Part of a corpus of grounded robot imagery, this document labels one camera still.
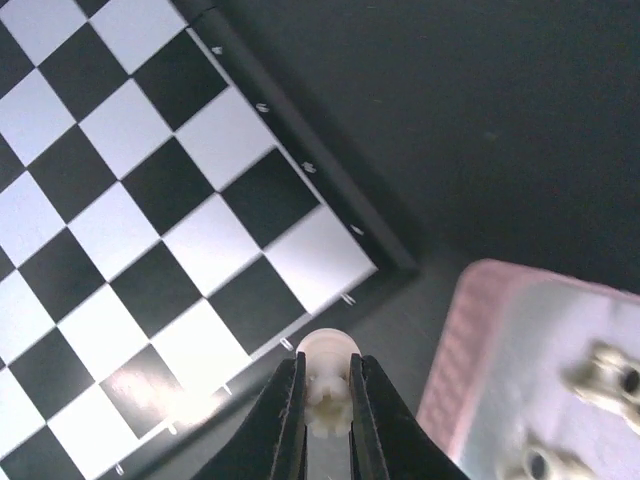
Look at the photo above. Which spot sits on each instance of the white chess rook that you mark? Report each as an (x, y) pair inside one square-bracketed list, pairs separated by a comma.
[(328, 401)]

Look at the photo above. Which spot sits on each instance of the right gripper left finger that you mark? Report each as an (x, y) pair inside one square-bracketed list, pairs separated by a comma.
[(271, 442)]

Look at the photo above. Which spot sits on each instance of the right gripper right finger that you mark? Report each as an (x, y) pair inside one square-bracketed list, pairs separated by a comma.
[(386, 441)]

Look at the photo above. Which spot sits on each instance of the pink tin box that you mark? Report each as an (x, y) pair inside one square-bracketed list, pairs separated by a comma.
[(536, 376)]

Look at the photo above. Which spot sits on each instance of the black white chessboard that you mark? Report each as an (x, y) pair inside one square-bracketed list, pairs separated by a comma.
[(161, 243)]

